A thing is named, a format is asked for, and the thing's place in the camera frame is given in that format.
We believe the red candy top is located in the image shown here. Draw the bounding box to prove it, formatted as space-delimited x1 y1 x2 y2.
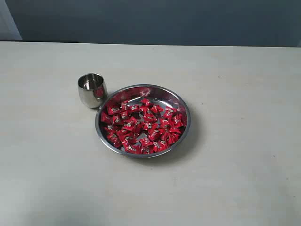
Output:
141 98 153 107

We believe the red candy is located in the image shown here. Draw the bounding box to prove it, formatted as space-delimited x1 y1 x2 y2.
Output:
141 98 153 107
100 112 112 125
107 105 120 115
173 113 184 128
125 144 141 154
122 117 140 132

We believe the round stainless steel plate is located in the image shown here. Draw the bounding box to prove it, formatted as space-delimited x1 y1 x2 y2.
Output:
95 84 191 158

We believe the stainless steel cup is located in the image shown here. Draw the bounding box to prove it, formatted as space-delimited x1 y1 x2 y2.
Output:
77 73 108 108

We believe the red wrapped candy centre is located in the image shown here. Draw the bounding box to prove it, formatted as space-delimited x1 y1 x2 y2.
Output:
122 117 140 132

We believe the red wrapped candy right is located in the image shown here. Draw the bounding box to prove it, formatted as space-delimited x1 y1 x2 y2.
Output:
173 113 184 128

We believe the red wrapped candy upper left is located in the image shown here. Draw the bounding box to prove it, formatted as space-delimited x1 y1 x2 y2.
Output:
107 105 120 115

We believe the red wrapped candy bottom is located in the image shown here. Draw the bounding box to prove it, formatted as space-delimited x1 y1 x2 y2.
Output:
125 144 141 154

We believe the red wrapped candy far left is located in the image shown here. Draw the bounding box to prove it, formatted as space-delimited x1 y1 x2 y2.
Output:
100 112 112 125

